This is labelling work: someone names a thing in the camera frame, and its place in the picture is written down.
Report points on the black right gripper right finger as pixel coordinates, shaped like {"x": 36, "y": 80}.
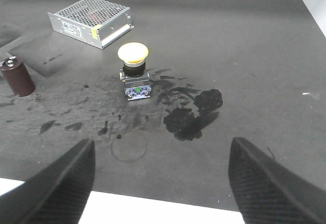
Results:
{"x": 267, "y": 192}

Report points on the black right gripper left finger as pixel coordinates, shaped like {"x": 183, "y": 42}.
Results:
{"x": 58, "y": 193}

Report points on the yellow mushroom push button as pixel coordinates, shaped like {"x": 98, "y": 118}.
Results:
{"x": 134, "y": 73}

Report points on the centre dark red capacitor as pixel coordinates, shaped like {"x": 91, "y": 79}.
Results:
{"x": 17, "y": 76}

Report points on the right metal mesh power supply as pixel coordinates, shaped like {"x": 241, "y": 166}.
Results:
{"x": 95, "y": 22}

